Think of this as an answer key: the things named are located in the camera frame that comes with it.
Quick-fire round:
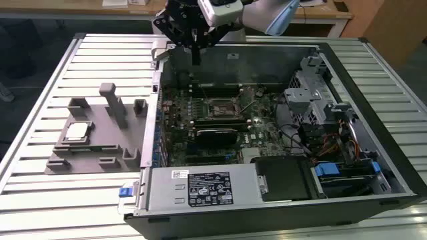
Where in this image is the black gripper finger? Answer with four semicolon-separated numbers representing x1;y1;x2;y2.
152;9;199;66
196;22;233;66

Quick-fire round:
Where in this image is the thin metal locking lever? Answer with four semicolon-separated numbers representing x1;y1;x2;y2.
241;99;258;112

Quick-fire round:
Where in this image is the silver CPU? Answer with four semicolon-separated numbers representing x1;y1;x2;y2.
64;121;94;142

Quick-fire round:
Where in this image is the CPU socket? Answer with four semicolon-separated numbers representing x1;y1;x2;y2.
207;98;242;119

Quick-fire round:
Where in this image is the white cardboard box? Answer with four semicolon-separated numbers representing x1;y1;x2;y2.
102;0;130;8

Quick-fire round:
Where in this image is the wooden desk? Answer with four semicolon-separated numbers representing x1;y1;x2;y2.
0;0;355;38

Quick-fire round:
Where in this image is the metal drive cage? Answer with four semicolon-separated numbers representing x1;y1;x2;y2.
283;56;341;126

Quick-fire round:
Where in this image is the dark office chair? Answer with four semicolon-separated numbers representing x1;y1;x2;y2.
0;18;44;81

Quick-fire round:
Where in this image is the green motherboard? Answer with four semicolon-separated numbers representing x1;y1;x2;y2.
159;84;302;168

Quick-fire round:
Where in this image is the silver finned heat sink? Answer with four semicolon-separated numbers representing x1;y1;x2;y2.
242;147;262;160

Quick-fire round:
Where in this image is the black expansion slot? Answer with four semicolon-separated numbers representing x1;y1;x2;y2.
184;154;229;163

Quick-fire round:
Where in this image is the wooden cabinet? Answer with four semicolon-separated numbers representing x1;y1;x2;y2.
342;0;427;70

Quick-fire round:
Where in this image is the grey chair leg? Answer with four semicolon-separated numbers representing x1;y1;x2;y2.
0;81;16;103

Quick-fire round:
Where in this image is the green RAM stick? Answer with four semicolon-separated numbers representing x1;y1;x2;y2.
68;146;106;153

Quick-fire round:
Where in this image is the grey parts rack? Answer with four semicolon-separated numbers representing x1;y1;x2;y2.
44;82;150;176

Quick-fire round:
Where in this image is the blue disk carrier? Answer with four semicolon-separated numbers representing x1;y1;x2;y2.
314;162;342;180

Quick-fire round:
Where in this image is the black power supply label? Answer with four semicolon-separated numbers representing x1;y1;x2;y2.
188;171;235;207

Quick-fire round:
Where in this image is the silver power supply unit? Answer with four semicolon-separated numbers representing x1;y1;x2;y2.
146;164;270;211

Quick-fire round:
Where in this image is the blue case latch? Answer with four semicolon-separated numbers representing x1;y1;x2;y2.
118;186;135;199

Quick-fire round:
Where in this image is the black hard disk drive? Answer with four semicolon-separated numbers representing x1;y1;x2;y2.
318;174;377;198

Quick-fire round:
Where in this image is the black open PC case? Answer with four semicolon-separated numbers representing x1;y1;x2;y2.
123;41;427;240

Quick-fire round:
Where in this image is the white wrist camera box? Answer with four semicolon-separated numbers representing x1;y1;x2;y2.
196;0;243;28

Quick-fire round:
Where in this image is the grey case release handle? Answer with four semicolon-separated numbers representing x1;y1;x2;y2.
151;41;172;62

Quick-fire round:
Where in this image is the orange and yellow wire bundle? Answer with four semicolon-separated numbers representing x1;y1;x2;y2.
313;133;363;157

